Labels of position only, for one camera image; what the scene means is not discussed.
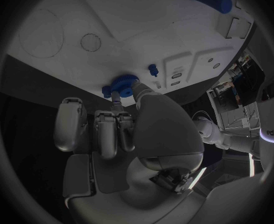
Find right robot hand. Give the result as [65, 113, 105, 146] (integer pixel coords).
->
[53, 80, 206, 224]

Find blue gear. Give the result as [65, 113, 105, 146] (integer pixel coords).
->
[110, 74, 140, 98]

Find white task board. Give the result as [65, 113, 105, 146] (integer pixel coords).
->
[6, 0, 256, 108]

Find blue plug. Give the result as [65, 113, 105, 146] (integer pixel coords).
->
[148, 64, 159, 78]

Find blue peg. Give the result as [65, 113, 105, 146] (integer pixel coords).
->
[101, 85, 113, 99]

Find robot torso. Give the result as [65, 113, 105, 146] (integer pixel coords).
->
[255, 22, 274, 174]

